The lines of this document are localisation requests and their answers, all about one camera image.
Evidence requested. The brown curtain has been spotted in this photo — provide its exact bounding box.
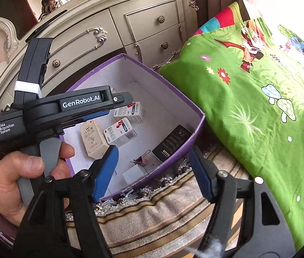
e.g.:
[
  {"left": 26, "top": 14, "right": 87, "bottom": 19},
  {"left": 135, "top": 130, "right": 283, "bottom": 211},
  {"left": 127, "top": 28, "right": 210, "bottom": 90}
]
[{"left": 195, "top": 0, "right": 238, "bottom": 33}]

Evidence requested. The white box red print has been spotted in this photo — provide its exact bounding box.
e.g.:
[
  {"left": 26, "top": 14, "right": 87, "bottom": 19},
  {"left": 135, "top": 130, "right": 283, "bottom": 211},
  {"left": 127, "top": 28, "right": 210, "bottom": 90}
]
[
  {"left": 104, "top": 118, "right": 138, "bottom": 148},
  {"left": 113, "top": 101, "right": 144, "bottom": 124}
]

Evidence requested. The striped beige rug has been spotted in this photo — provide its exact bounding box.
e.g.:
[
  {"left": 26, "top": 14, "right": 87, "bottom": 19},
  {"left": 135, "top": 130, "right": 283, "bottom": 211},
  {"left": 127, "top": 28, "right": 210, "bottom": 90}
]
[{"left": 66, "top": 145, "right": 252, "bottom": 258}]

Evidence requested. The person's left hand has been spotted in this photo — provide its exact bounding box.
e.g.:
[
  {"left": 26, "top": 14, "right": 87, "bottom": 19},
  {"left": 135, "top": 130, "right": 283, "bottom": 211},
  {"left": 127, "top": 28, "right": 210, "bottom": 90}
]
[{"left": 0, "top": 141, "right": 76, "bottom": 227}]

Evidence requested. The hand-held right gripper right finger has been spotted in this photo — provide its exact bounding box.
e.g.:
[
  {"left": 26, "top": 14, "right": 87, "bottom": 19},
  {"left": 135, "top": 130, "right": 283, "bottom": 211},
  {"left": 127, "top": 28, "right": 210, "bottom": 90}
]
[{"left": 188, "top": 146, "right": 296, "bottom": 258}]

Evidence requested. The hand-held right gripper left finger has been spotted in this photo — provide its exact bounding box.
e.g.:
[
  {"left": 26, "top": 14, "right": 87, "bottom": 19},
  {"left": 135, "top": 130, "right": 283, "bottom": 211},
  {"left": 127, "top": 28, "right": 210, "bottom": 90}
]
[{"left": 13, "top": 144, "right": 119, "bottom": 258}]

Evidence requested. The dresser mirror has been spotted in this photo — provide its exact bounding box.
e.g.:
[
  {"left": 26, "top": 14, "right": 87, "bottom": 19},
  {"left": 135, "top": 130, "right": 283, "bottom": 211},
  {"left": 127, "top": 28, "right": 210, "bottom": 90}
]
[{"left": 0, "top": 0, "right": 99, "bottom": 41}]

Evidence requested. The cream ornate dresser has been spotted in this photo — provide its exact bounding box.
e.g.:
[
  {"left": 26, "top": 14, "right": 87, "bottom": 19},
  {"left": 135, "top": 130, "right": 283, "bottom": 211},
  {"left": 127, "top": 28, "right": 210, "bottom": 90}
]
[{"left": 0, "top": 0, "right": 206, "bottom": 172}]

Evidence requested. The purple cardboard box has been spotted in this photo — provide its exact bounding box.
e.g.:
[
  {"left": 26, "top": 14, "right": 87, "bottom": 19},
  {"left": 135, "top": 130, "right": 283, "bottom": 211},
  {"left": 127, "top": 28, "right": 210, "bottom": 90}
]
[{"left": 64, "top": 54, "right": 205, "bottom": 202}]

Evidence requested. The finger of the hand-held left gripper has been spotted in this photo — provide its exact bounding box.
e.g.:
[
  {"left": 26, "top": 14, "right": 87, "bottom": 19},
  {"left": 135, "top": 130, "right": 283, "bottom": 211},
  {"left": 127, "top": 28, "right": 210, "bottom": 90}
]
[
  {"left": 60, "top": 110, "right": 111, "bottom": 130},
  {"left": 111, "top": 91, "right": 134, "bottom": 108}
]

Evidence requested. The green cartoon printed blanket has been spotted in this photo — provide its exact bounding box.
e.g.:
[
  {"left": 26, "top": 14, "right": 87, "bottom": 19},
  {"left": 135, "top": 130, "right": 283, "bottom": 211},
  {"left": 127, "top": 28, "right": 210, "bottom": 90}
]
[{"left": 159, "top": 0, "right": 304, "bottom": 250}]

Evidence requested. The cream box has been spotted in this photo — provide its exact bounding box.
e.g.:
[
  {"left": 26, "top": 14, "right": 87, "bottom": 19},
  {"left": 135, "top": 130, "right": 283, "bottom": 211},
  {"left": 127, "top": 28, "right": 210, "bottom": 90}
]
[{"left": 80, "top": 120, "right": 110, "bottom": 160}]

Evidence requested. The black box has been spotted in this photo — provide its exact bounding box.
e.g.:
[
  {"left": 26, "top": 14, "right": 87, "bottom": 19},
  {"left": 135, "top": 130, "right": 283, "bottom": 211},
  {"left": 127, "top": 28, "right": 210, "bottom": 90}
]
[{"left": 152, "top": 124, "right": 193, "bottom": 163}]

